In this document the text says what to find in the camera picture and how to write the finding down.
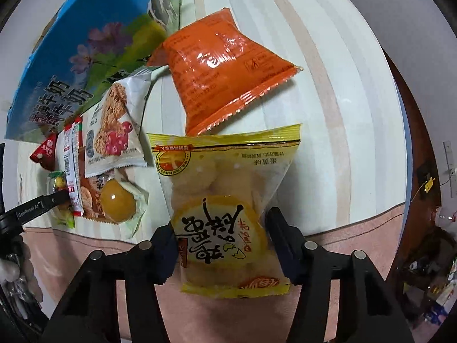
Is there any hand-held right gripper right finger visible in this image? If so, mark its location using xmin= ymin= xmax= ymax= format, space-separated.
xmin=264 ymin=206 xmax=416 ymax=343

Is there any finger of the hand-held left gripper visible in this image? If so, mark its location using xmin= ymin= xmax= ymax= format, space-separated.
xmin=36 ymin=189 xmax=70 ymax=217

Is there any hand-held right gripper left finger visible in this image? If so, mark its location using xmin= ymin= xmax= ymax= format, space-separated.
xmin=43 ymin=222 xmax=179 ymax=343

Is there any colourful candy packet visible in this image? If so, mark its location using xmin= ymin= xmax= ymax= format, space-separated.
xmin=47 ymin=171 xmax=77 ymax=229

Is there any yellow egg biscuit packet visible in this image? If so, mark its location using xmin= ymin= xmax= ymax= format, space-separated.
xmin=147 ymin=123 xmax=303 ymax=299

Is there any blue printed cardboard box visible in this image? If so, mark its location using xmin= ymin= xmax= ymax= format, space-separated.
xmin=4 ymin=0 xmax=186 ymax=141

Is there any orange snack packet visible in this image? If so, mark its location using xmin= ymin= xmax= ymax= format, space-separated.
xmin=146 ymin=7 xmax=304 ymax=136

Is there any brown biscuit packet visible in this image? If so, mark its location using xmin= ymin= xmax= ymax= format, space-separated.
xmin=77 ymin=171 xmax=122 ymax=222

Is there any white red stick packet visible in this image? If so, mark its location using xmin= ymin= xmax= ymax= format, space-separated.
xmin=63 ymin=116 xmax=84 ymax=217

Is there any small red snack packet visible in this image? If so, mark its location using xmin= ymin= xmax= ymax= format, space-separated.
xmin=29 ymin=133 xmax=59 ymax=170

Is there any clear egg yolk pastry packet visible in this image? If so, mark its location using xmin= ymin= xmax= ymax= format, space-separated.
xmin=100 ymin=169 xmax=150 ymax=238

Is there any white oat bar packet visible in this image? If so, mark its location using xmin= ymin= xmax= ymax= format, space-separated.
xmin=83 ymin=67 xmax=152 ymax=177

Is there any clutter of small things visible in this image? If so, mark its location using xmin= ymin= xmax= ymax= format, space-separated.
xmin=400 ymin=229 xmax=457 ymax=329

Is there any white wall socket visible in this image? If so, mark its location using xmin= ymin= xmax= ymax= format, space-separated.
xmin=443 ymin=141 xmax=457 ymax=201

